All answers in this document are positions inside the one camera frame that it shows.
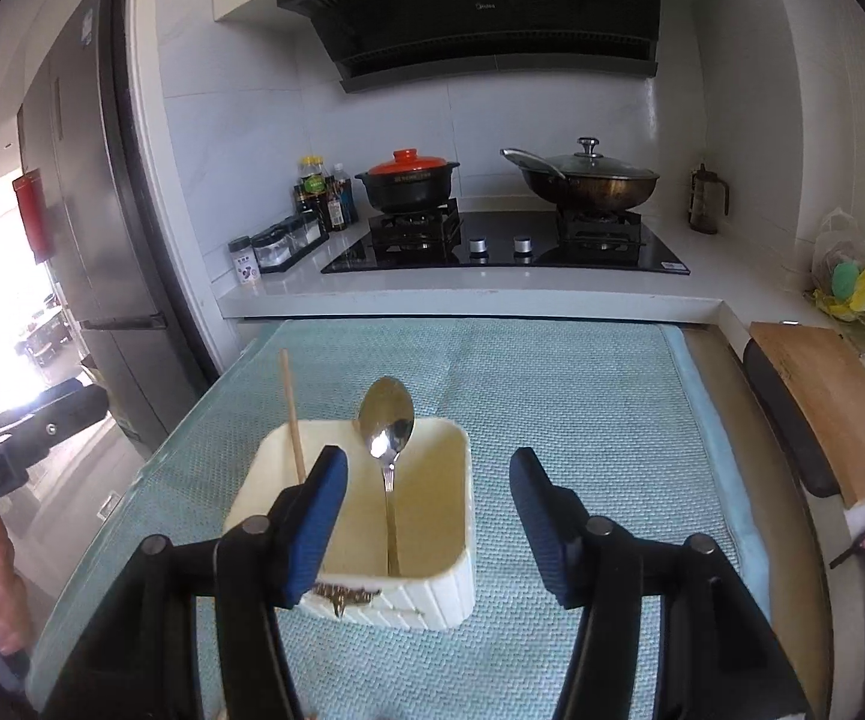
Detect glass spice jar rack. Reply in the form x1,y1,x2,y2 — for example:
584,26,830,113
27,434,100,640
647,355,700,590
251,211,329,274

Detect dining table with chairs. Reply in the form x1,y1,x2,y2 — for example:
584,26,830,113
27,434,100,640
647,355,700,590
16,298,77,370

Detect wooden cutting board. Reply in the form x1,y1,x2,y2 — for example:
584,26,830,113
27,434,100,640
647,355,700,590
749,321,865,508

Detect clear plastic bag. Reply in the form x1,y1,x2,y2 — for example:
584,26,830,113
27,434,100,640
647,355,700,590
803,208,865,320

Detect black glass gas stove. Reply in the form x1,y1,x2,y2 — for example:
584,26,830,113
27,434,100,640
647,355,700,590
320,208,693,277

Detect red fire extinguisher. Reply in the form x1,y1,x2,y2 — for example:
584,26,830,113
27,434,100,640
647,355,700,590
13,171,56,263

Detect wooden chopstick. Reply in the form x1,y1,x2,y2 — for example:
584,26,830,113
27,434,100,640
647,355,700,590
280,349,308,484

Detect metal spoon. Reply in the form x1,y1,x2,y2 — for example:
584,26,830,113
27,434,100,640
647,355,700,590
356,376,417,577

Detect dark metal wok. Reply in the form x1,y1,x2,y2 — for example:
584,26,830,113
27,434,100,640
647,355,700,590
500,148,662,212

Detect dark sauce bottle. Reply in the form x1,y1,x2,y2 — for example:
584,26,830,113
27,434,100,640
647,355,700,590
325,178,350,233

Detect cream ribbed utensil holder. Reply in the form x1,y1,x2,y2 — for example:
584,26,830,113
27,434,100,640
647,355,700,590
223,416,477,631

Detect black clay pot red lid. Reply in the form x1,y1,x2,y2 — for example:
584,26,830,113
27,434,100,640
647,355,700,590
355,150,462,215

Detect white spice bottle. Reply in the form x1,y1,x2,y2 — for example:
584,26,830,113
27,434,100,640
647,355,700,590
229,236,262,287

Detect teal woven mat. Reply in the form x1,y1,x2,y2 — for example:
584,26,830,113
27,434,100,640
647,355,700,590
28,319,771,720

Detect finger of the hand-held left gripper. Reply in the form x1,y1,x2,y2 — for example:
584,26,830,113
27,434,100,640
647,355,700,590
0,381,113,467

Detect clear-capped sauce bottle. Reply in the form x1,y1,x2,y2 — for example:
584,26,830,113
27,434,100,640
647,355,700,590
329,163,353,224

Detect light blue cloth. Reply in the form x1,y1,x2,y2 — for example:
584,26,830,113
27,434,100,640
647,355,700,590
661,325,776,620

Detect glass wok lid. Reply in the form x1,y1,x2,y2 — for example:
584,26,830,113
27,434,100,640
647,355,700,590
516,137,659,182

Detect black range hood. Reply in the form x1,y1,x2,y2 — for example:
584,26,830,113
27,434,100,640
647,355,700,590
277,0,662,95

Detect grey steel refrigerator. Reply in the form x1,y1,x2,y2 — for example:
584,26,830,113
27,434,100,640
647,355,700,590
16,0,227,458

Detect green sponge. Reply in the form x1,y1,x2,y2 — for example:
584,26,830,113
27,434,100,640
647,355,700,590
830,261,863,302

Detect glass french press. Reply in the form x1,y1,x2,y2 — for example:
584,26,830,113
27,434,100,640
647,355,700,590
688,162,726,236

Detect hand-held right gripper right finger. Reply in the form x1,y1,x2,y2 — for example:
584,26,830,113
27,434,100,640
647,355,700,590
509,448,812,720

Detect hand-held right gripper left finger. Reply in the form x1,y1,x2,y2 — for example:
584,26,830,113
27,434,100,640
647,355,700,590
38,446,349,720

